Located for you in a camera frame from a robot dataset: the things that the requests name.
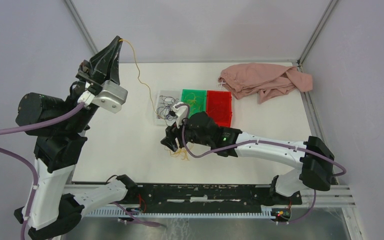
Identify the green plastic bin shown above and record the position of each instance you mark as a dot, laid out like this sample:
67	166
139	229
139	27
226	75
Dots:
196	99

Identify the pink cloth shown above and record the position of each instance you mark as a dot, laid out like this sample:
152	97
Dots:
266	80

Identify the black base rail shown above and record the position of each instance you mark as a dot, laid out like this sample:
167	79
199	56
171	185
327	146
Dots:
173	198

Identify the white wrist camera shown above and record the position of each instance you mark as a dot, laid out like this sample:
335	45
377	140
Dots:
180	111
109	96

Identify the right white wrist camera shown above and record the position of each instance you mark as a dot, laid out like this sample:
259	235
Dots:
180	111

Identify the aluminium frame rail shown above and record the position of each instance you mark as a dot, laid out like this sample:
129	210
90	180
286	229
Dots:
339	196

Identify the white slotted cable duct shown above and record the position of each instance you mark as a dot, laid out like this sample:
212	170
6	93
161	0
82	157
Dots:
116	212

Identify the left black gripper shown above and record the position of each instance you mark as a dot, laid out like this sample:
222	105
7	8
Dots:
101	63

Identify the red plastic bin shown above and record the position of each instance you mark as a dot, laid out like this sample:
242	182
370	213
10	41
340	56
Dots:
219	107

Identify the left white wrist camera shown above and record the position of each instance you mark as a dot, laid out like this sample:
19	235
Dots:
109	96

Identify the clear plastic bin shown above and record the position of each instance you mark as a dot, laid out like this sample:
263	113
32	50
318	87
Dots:
164	99

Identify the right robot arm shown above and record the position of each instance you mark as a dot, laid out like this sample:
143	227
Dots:
311	160

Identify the right controller board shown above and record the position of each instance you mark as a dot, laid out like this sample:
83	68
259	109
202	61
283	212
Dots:
281	215

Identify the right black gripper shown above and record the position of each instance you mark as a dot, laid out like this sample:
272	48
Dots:
172	131

